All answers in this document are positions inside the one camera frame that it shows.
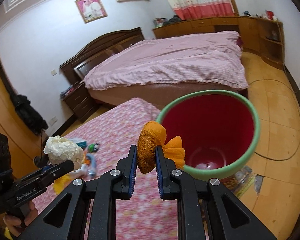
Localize orange cloth with mesh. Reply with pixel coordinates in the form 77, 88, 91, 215
137, 121, 185, 174

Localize green monster figurine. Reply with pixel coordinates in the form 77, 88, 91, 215
87, 143, 100, 153

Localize person's left hand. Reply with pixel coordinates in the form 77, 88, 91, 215
3, 201, 38, 239

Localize yellow sponge mesh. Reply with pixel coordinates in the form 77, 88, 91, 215
52, 174, 71, 194

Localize teal box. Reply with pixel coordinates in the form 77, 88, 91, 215
76, 141, 87, 149

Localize black jacket hanging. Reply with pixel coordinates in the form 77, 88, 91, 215
10, 93, 48, 135

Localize wooden wardrobe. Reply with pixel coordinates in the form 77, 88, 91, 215
0, 35, 50, 215

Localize red bin with green rim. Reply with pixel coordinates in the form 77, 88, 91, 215
156, 90, 261, 180

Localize pink floral tablecloth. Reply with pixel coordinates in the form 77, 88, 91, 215
31, 97, 206, 240

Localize dark wooden nightstand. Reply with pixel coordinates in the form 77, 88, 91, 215
61, 82, 100, 122

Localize clothes on nightstand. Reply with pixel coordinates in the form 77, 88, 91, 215
60, 85, 74, 99

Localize dark wooden headboard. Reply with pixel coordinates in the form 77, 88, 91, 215
59, 27, 145, 85

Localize wooden bed base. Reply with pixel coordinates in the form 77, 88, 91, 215
88, 83, 248, 109

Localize pink bedspread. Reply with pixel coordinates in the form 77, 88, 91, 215
84, 31, 248, 90

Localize long wooden cabinet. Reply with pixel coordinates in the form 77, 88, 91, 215
152, 15, 285, 69

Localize framed wedding photo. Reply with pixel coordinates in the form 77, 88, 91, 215
75, 0, 108, 23

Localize black cable on floor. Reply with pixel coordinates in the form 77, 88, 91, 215
247, 78, 300, 162

